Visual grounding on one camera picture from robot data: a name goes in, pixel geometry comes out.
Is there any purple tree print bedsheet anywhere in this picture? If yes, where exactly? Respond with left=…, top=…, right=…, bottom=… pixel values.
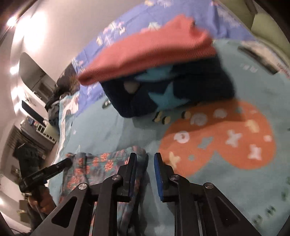
left=72, top=0, right=256, bottom=117

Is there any person's left forearm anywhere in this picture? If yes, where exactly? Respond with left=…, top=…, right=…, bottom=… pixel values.
left=27, top=201, right=49, bottom=231

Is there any green pillow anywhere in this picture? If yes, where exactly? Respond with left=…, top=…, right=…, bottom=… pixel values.
left=250, top=11, right=290, bottom=48

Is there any folded pink garment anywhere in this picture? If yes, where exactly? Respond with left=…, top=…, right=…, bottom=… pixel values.
left=78, top=14, right=217, bottom=86

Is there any floral print garment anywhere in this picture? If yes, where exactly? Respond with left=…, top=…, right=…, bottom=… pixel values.
left=58, top=146, right=149, bottom=236

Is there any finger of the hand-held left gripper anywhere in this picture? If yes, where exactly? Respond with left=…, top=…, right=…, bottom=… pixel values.
left=44, top=158, right=73, bottom=177

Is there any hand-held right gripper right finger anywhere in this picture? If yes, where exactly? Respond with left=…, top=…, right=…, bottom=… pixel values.
left=154, top=152, right=261, bottom=236

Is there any teal patterned quilt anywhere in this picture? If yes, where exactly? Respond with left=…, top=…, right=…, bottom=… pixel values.
left=55, top=38, right=290, bottom=236

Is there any pile of dark clothes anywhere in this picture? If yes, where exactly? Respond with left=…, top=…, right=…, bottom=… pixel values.
left=45, top=74, right=80, bottom=126

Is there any folded navy star garment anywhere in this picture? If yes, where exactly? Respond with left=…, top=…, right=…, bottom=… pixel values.
left=100, top=56, right=236, bottom=118

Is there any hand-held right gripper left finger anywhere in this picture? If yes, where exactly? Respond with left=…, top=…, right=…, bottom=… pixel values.
left=29, top=152, right=138, bottom=236

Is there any person's left hand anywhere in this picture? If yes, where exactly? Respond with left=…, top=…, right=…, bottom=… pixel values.
left=28, top=186, right=57, bottom=214

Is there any white shelf rack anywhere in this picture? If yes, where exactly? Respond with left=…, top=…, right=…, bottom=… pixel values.
left=36, top=124, right=57, bottom=146

